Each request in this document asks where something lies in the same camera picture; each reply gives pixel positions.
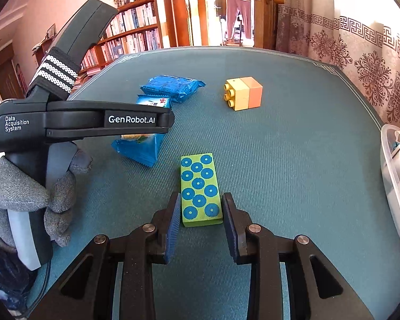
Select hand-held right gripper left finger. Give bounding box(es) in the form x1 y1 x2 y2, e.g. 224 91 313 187
28 191 182 320

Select person's left hand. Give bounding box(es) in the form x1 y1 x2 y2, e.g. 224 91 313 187
0 148 94 249

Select yellow orange toy block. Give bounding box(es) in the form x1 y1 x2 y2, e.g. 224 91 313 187
223 76 263 111

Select small wooden shelf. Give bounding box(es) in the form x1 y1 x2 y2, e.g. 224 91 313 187
33 23 58 61

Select wooden bookshelf with books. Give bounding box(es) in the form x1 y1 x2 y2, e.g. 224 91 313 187
73 0 177 84

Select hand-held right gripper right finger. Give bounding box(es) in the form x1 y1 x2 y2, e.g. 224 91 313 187
221 191 375 320

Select teal tablecloth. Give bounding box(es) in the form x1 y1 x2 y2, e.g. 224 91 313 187
27 46 400 320

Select patterned beige curtain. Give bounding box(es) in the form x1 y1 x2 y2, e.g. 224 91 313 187
275 0 400 130

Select hanging pink pants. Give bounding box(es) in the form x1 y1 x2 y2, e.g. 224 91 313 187
225 0 255 42

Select blue snack packet yellow picture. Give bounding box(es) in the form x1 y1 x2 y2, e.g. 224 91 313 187
111 94 173 168

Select dark blue snack packet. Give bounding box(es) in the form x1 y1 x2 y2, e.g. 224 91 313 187
140 74 206 103

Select wooden door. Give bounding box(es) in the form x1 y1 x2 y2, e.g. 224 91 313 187
253 0 279 50

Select green block with blue dots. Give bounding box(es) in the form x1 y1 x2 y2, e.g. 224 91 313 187
180 153 224 228

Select clear plastic container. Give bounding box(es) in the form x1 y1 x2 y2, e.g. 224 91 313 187
380 123 400 254

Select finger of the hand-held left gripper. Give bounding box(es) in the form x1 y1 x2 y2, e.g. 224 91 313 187
47 101 175 139

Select black white striped strap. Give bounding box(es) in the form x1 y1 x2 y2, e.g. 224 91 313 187
29 47 80 102

